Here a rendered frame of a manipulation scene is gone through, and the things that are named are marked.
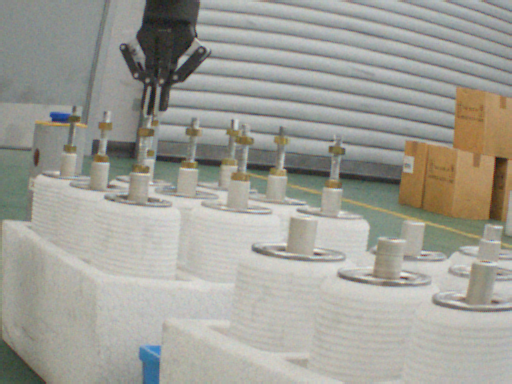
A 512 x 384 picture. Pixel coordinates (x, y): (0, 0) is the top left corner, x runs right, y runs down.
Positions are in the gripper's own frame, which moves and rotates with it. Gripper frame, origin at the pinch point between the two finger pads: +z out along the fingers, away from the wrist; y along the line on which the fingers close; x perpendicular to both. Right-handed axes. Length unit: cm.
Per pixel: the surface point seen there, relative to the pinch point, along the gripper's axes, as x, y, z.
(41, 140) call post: -2.9, 18.9, 6.8
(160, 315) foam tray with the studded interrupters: 30.0, -14.6, 20.9
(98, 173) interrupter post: 17.6, -0.8, 8.7
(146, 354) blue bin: 37.0, -15.9, 24.0
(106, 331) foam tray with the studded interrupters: 34.6, -10.3, 23.2
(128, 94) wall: -453, 193, 0
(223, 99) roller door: -482, 146, -2
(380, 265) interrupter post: 55, -40, 9
